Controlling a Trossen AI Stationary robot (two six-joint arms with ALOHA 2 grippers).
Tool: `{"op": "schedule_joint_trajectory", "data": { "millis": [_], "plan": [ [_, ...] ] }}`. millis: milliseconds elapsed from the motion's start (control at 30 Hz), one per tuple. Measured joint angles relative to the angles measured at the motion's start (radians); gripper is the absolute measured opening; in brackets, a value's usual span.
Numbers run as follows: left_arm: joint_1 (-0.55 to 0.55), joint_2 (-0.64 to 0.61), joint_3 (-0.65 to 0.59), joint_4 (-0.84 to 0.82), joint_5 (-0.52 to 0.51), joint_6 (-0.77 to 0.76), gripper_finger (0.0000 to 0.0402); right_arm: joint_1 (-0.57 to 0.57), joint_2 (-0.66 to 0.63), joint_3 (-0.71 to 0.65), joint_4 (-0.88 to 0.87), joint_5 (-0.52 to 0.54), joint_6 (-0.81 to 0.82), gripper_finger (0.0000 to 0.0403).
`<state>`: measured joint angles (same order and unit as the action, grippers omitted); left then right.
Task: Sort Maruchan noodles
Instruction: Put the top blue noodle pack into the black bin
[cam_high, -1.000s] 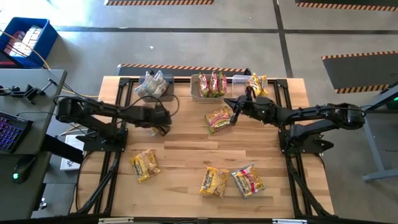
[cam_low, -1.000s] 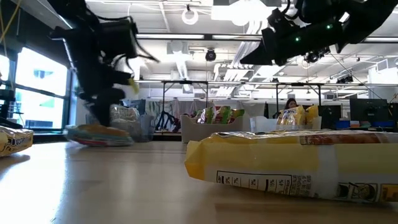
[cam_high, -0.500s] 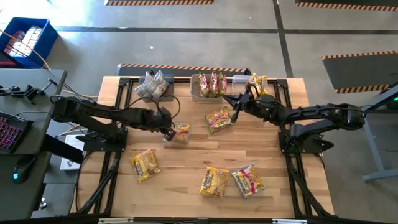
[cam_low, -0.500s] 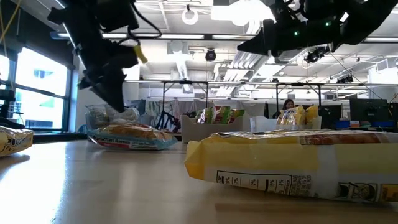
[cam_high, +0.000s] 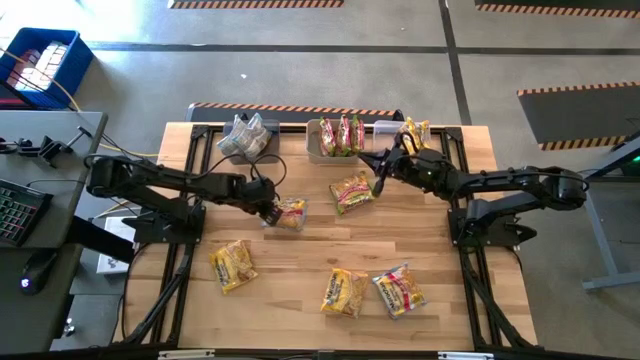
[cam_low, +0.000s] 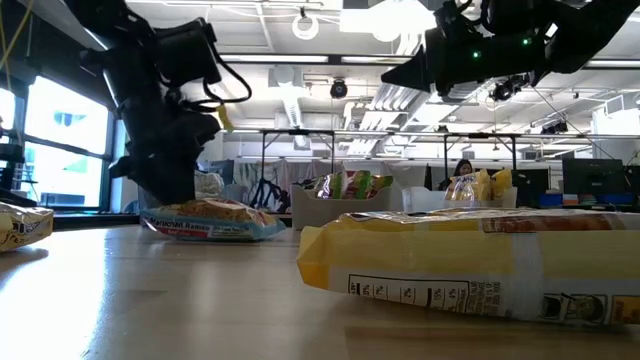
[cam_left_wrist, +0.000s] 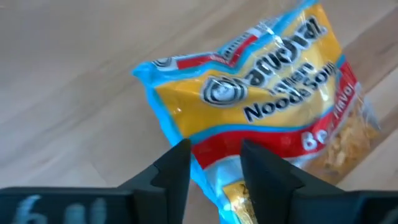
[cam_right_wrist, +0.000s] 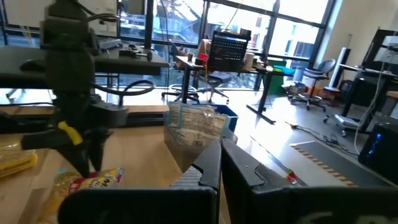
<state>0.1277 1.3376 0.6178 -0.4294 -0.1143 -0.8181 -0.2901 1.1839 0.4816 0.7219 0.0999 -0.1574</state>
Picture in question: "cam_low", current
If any black ceiling spotlight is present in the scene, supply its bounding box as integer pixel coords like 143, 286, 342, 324
541, 118, 570, 136
489, 74, 533, 104

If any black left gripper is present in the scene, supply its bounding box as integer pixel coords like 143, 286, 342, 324
107, 74, 222, 206

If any black chair frame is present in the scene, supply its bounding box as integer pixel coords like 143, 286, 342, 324
248, 177, 292, 214

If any large bright window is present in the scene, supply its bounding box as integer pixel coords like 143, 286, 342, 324
0, 74, 117, 211

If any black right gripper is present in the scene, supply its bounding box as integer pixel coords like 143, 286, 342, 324
380, 29, 510, 100

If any yellow tape tag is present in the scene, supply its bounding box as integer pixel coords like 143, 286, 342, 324
215, 103, 235, 134

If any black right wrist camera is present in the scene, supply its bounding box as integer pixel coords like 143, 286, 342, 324
432, 0, 484, 39

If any white ring ceiling lamp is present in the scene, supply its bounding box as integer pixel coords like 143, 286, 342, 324
291, 12, 321, 42

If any person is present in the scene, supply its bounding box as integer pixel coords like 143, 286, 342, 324
451, 158, 476, 180

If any black dome ceiling camera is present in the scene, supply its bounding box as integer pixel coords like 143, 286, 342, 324
329, 78, 350, 100

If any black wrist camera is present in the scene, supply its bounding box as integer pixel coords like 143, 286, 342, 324
432, 0, 484, 39
153, 18, 224, 86

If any clear plastic bin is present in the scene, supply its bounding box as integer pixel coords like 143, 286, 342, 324
401, 185, 519, 214

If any blue chair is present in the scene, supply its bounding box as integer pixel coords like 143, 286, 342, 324
122, 198, 151, 216

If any black stand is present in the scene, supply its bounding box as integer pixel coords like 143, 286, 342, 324
0, 142, 26, 201

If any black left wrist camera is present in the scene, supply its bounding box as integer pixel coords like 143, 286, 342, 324
153, 18, 224, 86

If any blue-edged Maruchan ramen packet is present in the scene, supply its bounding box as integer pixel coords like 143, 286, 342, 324
138, 197, 287, 243
193, 170, 226, 201

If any white draped cloth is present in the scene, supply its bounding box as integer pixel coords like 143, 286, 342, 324
234, 158, 351, 194
392, 163, 429, 191

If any ceiling light strip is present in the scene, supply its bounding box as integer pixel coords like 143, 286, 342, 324
341, 55, 419, 65
582, 59, 640, 70
219, 54, 330, 65

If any white plastic bin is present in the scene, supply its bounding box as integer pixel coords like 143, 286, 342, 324
290, 185, 394, 231

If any yellow cable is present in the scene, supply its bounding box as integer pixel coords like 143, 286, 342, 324
0, 0, 37, 96

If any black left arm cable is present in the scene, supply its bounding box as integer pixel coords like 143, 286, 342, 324
179, 37, 254, 114

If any green-edged Maruchan ramen packet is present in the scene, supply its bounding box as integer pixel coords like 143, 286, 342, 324
369, 173, 395, 194
314, 172, 349, 200
344, 169, 374, 200

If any yellow Maruchan ramen packet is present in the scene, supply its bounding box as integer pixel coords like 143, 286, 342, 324
443, 171, 485, 203
296, 207, 640, 327
0, 201, 55, 253
478, 167, 514, 202

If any black computer monitor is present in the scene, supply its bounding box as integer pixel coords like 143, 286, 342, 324
562, 158, 626, 206

